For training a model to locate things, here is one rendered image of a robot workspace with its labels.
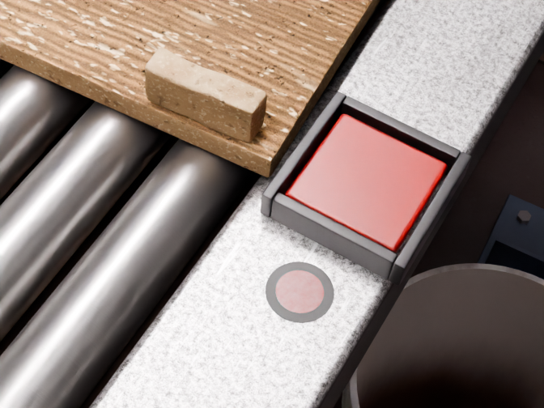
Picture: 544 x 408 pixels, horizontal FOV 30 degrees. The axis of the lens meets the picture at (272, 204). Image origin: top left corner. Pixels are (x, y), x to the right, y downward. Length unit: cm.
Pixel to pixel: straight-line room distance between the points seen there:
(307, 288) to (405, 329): 75
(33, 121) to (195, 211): 10
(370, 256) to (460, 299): 73
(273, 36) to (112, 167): 11
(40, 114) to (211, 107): 10
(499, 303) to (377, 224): 73
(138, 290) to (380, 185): 13
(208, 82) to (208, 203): 6
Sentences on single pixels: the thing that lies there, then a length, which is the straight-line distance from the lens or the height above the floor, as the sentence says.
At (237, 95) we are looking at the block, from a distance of 47.
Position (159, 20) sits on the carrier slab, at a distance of 54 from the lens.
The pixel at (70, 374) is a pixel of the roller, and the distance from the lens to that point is 45.
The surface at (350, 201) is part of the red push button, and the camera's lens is 48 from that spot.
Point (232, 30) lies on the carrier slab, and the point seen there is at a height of 94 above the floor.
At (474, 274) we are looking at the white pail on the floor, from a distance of 116.
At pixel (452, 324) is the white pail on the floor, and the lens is 125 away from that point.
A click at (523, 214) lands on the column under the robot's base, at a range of 164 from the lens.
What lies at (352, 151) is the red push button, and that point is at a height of 93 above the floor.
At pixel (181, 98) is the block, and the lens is 48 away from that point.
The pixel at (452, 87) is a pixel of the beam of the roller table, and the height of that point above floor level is 91.
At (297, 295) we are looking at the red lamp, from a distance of 47.
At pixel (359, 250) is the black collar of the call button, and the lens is 47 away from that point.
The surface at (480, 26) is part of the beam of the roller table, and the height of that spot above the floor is 91.
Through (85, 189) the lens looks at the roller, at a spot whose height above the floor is 92.
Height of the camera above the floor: 133
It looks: 56 degrees down
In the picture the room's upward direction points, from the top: 7 degrees clockwise
